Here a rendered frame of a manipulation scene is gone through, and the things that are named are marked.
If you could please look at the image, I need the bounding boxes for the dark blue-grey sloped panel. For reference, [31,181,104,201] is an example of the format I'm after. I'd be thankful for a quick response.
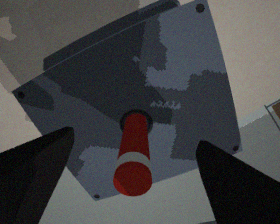
[12,0,242,201]

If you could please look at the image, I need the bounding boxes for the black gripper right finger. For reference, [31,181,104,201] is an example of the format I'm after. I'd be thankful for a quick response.
[196,141,280,224]

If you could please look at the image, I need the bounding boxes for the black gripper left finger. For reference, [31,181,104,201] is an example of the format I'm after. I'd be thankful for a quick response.
[0,127,73,224]

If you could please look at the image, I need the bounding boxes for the red peg with grey band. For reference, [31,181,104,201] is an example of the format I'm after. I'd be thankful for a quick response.
[112,113,152,197]

